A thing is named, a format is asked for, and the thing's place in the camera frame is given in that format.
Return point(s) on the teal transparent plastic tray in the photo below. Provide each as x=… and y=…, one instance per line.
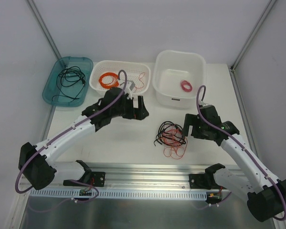
x=68, y=82

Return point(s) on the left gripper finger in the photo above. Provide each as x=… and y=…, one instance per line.
x=140, y=112
x=129, y=109

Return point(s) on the white slotted cable duct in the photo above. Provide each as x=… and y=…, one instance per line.
x=120, y=194

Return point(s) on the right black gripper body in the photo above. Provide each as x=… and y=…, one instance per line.
x=198, y=129

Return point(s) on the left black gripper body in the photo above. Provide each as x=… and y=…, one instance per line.
x=130, y=109

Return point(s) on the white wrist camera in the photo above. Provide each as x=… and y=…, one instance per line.
x=129, y=86
x=202, y=105

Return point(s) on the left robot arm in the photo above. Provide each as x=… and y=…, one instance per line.
x=38, y=162

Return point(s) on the aluminium mounting rail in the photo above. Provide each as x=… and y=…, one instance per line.
x=123, y=176

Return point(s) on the aluminium frame post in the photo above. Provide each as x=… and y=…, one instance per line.
x=41, y=23
x=262, y=18

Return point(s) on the white perforated plastic basket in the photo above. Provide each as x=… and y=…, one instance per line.
x=105, y=76

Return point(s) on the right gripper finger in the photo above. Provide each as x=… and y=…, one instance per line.
x=200, y=129
x=188, y=123

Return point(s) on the left aluminium frame post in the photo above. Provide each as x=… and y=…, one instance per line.
x=41, y=23

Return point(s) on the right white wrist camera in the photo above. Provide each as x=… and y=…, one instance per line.
x=202, y=105

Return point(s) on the white plastic tub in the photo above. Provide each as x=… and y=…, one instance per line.
x=177, y=77

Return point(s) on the right aluminium frame post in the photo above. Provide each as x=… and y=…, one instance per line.
x=262, y=18

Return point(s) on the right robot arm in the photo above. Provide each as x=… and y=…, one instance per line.
x=262, y=191

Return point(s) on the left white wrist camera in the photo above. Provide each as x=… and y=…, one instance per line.
x=129, y=86

